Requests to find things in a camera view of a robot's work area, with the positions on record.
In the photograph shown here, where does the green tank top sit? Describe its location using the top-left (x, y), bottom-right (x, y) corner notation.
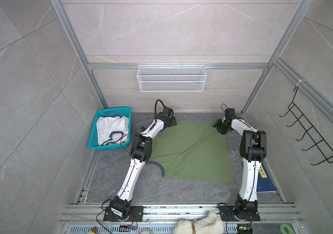
top-left (149, 121), bottom-right (235, 184)

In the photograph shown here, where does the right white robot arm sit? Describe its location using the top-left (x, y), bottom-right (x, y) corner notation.
top-left (213, 108), bottom-right (267, 221)

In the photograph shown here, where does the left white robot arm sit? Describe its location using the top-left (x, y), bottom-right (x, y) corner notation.
top-left (106, 106), bottom-right (177, 221)

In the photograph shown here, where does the white tank top in basket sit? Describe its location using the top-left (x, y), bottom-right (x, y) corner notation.
top-left (96, 116), bottom-right (130, 146)

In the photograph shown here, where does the teal plastic basket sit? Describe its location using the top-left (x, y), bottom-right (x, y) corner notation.
top-left (88, 107), bottom-right (131, 151)

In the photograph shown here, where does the blue book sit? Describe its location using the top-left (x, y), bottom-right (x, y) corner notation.
top-left (257, 164), bottom-right (276, 193)

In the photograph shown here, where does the white plush toy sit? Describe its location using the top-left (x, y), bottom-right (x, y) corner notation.
top-left (173, 212), bottom-right (225, 234)

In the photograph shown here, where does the green tape roll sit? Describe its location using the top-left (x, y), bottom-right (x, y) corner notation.
top-left (280, 223), bottom-right (295, 234)

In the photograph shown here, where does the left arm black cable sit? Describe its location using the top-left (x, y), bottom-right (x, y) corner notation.
top-left (154, 98), bottom-right (166, 123)

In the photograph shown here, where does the black wire hook rack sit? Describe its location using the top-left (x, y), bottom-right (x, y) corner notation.
top-left (279, 87), bottom-right (333, 166)

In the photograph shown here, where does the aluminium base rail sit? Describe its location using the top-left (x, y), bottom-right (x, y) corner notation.
top-left (58, 203), bottom-right (308, 234)

